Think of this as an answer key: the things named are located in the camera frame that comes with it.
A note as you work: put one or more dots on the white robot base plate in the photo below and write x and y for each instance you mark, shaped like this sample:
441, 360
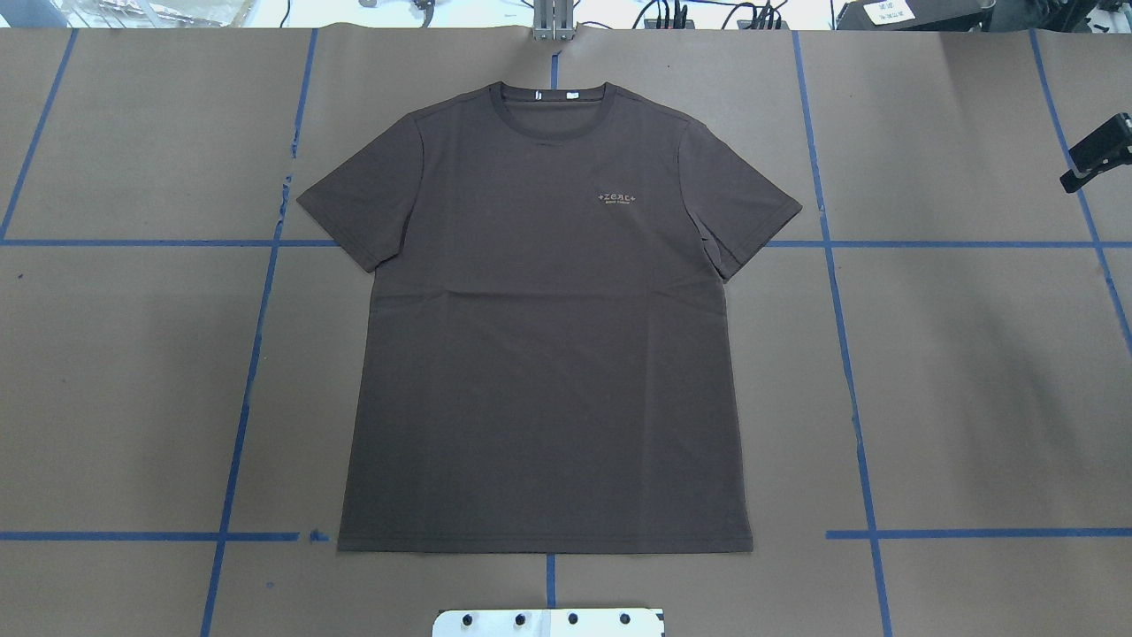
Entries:
551, 622

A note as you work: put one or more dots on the dark brown t-shirt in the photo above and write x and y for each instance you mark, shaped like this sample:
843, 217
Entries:
547, 366

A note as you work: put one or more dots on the black box with white label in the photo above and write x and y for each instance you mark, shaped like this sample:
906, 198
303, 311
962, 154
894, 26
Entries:
909, 16

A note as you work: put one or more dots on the aluminium frame post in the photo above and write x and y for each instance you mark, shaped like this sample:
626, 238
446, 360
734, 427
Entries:
553, 20

